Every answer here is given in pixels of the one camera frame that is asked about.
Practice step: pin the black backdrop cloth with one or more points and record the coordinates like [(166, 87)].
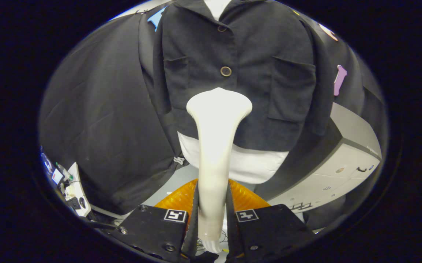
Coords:
[(105, 109)]

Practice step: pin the grey cabinet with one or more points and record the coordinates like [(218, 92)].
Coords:
[(342, 175)]

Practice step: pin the black suit jacket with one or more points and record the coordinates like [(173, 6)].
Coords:
[(269, 91)]

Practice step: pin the tablet screen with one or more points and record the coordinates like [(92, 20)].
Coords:
[(46, 162)]

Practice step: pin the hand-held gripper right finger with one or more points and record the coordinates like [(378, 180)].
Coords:
[(232, 230)]

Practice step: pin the white shirt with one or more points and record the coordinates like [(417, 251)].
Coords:
[(258, 164)]

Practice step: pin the green capped pen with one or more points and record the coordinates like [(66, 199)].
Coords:
[(64, 171)]

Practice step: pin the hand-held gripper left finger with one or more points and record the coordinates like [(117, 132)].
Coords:
[(192, 226)]

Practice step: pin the white side table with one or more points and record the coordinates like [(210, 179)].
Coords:
[(75, 190)]

